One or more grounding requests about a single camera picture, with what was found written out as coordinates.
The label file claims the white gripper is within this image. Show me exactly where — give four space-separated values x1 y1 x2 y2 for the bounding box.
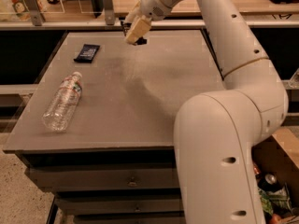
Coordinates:
124 0 174 44

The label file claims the chocolate rxbar black wrapper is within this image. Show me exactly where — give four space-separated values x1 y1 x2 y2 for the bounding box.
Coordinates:
121 21 147 46

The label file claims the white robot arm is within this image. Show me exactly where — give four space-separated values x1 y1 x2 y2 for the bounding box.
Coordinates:
125 0 288 224

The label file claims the blueberry rxbar dark blue wrapper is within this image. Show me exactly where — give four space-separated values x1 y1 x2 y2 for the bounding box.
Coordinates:
74 44 100 63

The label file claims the colourful snack package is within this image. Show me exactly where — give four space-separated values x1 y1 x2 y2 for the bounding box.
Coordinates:
0 0 45 25

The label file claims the clear plastic water bottle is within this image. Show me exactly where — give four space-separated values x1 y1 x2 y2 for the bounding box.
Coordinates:
42 72 82 133

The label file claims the grey drawer cabinet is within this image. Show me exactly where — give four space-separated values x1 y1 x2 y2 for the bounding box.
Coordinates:
4 30 222 224

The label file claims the brown soda can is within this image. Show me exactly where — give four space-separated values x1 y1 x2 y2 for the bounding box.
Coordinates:
253 162 262 179

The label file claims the cardboard box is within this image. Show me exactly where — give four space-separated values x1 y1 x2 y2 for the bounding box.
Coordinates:
251 127 299 216

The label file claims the dark soda can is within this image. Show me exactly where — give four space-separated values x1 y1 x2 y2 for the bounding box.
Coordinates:
258 174 278 191

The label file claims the green snack bag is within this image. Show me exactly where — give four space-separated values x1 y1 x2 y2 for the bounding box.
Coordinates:
258 189 274 217

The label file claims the red apple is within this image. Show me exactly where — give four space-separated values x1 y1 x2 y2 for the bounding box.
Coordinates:
267 214 281 224

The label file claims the metal rail with brackets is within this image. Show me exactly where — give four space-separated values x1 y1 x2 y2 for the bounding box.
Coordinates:
0 0 299 30

